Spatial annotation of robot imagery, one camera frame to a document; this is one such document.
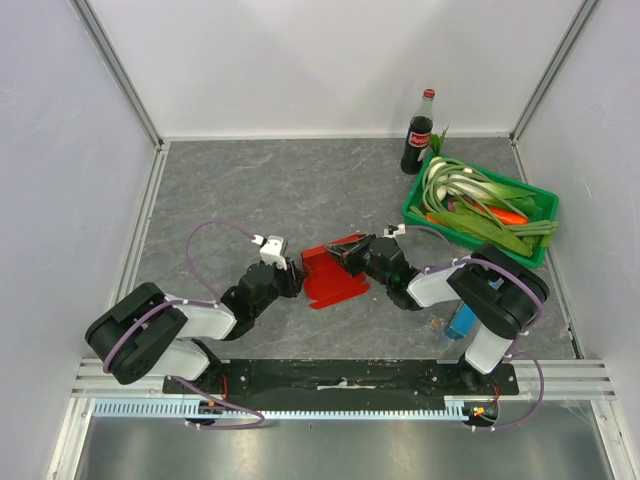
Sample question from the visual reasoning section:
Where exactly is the leek with green leaves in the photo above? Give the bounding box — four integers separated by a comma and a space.
421, 156, 537, 216

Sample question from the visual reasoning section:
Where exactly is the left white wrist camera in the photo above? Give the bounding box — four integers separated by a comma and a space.
251, 235, 288, 270

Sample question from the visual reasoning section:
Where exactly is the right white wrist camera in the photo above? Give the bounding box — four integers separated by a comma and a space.
383, 223, 406, 238

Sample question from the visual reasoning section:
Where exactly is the blue rectangular box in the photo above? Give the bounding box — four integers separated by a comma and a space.
444, 281, 501, 340

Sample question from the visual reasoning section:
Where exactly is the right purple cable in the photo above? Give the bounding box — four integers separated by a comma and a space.
404, 224, 548, 433

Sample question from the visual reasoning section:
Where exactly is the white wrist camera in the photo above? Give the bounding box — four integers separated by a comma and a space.
383, 223, 406, 238
251, 235, 288, 270

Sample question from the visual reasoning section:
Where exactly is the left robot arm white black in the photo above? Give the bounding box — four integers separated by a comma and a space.
85, 258, 306, 393

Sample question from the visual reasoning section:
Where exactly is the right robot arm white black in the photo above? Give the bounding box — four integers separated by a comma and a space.
326, 235, 549, 394

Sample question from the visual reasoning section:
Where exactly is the cola glass bottle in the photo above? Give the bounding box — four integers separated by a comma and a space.
400, 88, 436, 175

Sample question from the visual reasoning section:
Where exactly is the green plastic crate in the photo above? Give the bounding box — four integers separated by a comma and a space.
402, 155, 559, 268

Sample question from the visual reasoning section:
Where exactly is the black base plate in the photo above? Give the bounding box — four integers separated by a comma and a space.
194, 359, 519, 412

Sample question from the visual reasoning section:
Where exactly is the orange carrot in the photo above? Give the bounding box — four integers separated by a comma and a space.
473, 202, 529, 226

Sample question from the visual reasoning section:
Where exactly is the red paper box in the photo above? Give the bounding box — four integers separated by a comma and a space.
301, 245, 370, 310

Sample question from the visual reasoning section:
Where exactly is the light blue slotted cable duct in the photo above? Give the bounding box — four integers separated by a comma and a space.
92, 398, 469, 421

